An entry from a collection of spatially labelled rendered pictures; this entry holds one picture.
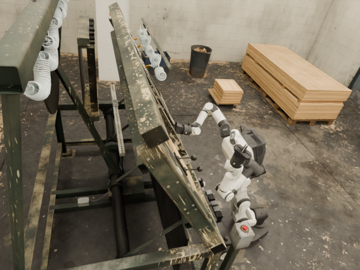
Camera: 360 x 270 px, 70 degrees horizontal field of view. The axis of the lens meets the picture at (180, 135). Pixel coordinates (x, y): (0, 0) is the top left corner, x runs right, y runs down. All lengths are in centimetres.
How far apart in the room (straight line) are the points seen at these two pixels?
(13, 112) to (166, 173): 67
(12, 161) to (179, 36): 627
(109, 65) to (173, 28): 216
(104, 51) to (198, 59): 209
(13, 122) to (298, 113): 492
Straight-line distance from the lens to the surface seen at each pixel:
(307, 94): 527
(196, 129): 229
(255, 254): 319
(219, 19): 731
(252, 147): 208
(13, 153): 116
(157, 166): 122
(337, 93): 571
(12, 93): 99
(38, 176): 256
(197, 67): 630
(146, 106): 119
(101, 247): 296
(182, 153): 236
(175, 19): 697
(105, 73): 573
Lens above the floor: 257
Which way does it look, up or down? 36 degrees down
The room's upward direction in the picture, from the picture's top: 10 degrees clockwise
